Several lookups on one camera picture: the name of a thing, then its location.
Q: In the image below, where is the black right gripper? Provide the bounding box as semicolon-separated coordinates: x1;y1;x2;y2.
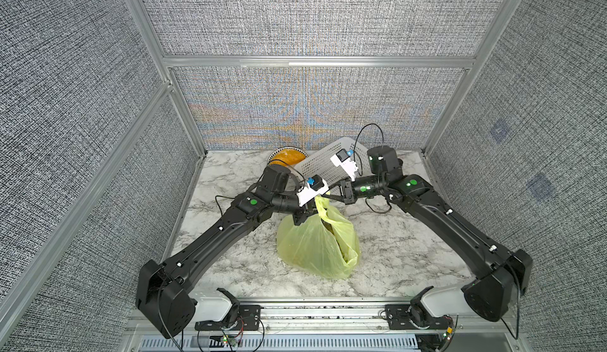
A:
322;176;391;207

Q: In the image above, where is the white perforated plastic basket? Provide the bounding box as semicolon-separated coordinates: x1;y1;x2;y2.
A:
294;137;370;186

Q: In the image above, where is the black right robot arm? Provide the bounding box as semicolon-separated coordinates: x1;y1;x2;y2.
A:
330;146;533;329

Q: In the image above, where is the yellow-green avocado plastic bag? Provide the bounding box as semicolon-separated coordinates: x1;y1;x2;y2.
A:
276;197;361;280

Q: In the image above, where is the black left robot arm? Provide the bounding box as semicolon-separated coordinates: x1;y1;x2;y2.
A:
135;165;329;339

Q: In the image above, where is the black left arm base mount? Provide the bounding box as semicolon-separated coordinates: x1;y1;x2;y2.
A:
193;288;262;331

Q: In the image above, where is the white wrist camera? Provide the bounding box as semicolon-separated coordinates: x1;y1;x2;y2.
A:
330;149;359;181
297;175;329;207

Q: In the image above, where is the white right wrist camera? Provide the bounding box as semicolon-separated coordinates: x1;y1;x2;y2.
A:
330;149;359;181

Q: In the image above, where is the bowl with orange food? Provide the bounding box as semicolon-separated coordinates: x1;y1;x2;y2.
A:
268;147;308;167

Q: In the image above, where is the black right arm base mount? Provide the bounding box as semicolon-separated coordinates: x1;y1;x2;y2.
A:
383;286;455;331

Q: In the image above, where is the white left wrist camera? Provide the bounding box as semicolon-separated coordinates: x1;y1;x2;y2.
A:
297;175;329;207

